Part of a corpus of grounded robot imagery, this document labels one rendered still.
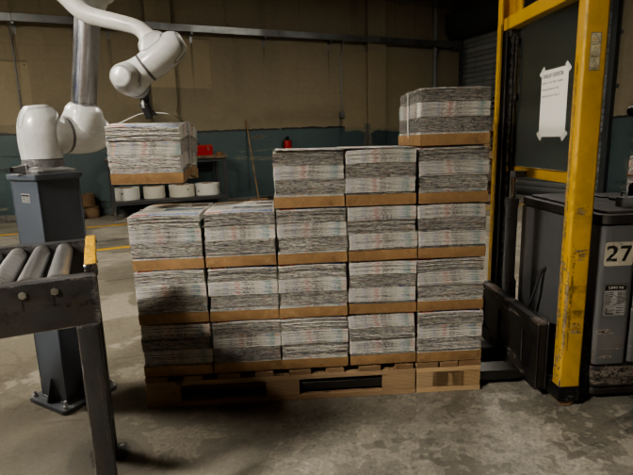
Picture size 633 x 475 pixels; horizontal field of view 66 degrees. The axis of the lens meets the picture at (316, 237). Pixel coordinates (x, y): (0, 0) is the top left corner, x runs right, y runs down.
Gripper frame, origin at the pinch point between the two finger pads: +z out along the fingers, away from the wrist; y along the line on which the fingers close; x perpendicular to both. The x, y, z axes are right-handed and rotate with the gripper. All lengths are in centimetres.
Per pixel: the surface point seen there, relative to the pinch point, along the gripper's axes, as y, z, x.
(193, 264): 69, -17, 17
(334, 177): 36, -19, 75
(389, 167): 32, -21, 96
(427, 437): 133, -46, 105
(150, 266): 69, -17, 0
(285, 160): 28, -19, 55
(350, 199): 44, -20, 81
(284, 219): 52, -19, 54
